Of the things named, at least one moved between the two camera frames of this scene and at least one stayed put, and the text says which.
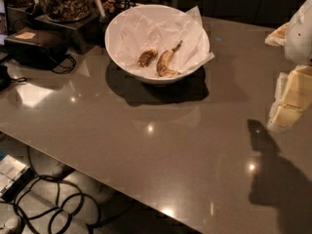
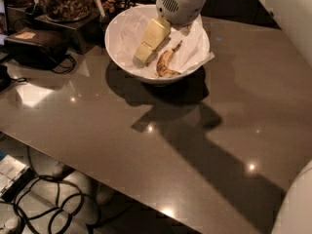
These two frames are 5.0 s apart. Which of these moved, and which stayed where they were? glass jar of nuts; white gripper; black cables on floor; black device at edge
Moved: white gripper
Stayed: glass jar of nuts; black cables on floor; black device at edge
